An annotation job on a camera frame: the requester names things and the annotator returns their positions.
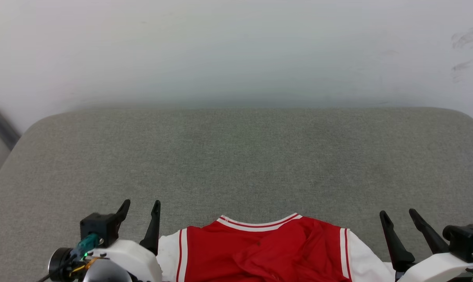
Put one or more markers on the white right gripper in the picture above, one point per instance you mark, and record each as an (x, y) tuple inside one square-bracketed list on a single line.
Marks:
[(436, 270)]

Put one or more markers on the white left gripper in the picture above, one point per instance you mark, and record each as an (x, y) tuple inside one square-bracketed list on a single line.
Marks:
[(134, 258)]

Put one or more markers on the red and white jersey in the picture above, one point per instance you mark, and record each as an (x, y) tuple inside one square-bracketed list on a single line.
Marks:
[(268, 254)]

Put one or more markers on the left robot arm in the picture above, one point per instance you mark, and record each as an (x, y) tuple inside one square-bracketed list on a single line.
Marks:
[(99, 272)]

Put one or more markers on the grey metal bar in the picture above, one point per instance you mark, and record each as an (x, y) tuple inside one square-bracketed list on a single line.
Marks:
[(1, 125)]

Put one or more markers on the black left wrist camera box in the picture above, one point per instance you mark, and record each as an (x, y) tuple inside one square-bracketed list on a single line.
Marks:
[(99, 227)]

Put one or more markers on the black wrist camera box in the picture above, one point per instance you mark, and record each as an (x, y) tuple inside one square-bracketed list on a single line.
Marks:
[(465, 241), (99, 227)]

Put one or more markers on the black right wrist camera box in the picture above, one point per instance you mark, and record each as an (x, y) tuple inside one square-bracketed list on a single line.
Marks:
[(465, 241)]

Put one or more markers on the teal left camera connector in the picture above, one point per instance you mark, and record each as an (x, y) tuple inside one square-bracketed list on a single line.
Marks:
[(87, 243)]

